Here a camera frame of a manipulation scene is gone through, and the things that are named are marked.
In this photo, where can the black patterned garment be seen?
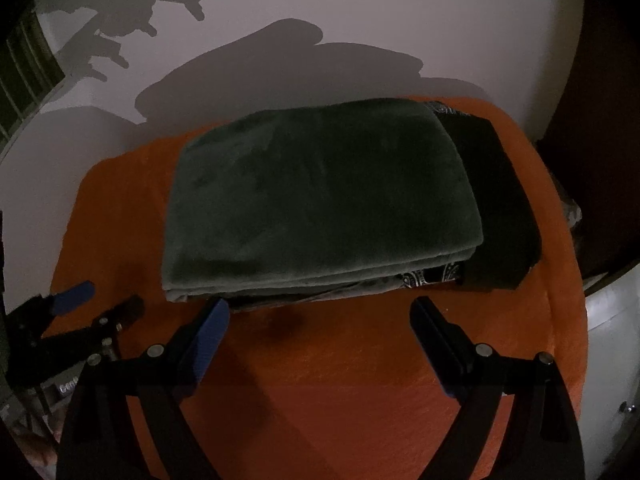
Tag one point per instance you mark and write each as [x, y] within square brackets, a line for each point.
[505, 210]

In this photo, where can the dark wooden wardrobe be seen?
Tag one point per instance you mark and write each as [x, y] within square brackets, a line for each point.
[605, 135]

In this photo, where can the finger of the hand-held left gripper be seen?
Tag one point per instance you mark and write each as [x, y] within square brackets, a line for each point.
[127, 310]
[75, 295]

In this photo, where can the orange fleece blanket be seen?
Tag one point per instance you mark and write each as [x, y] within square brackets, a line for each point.
[375, 385]

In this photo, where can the small metal floor object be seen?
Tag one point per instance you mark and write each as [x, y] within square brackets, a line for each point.
[625, 406]

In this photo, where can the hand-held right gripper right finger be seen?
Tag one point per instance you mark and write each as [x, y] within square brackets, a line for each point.
[435, 340]

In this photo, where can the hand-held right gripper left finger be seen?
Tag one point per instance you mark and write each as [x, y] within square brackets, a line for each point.
[210, 330]

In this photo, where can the crumpled white cloth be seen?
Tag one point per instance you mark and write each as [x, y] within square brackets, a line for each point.
[572, 210]

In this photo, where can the grey fleece garment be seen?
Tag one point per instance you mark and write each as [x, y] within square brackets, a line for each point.
[325, 195]

